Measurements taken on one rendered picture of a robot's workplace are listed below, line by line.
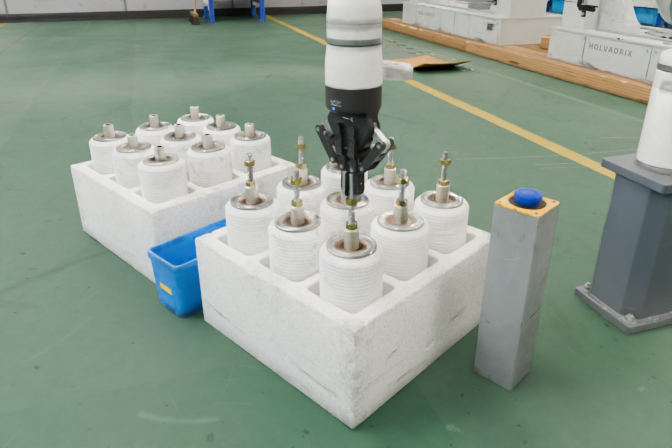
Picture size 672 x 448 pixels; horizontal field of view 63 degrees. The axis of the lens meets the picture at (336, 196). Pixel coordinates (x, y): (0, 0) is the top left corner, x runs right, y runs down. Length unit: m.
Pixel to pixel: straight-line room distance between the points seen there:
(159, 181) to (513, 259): 0.71
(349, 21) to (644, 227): 0.67
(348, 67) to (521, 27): 3.55
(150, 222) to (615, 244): 0.90
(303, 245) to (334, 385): 0.21
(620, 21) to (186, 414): 3.09
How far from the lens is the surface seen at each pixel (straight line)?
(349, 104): 0.70
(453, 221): 0.96
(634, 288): 1.17
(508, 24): 4.14
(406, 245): 0.87
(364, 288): 0.80
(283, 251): 0.87
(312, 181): 1.05
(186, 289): 1.10
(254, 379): 0.97
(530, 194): 0.84
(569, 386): 1.03
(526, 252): 0.84
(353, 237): 0.80
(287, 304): 0.86
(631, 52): 3.22
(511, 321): 0.91
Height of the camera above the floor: 0.64
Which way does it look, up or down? 23 degrees down
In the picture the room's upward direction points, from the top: straight up
